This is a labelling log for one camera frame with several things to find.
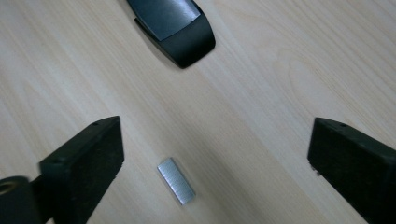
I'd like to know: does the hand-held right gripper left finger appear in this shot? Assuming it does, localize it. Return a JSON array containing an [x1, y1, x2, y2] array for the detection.
[[38, 115, 125, 224]]

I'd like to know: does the silver staple strip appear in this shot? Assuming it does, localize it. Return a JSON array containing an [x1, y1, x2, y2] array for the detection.
[[156, 157, 197, 206]]

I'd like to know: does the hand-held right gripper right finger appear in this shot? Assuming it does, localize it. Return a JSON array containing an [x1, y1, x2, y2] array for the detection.
[[306, 117, 396, 224]]

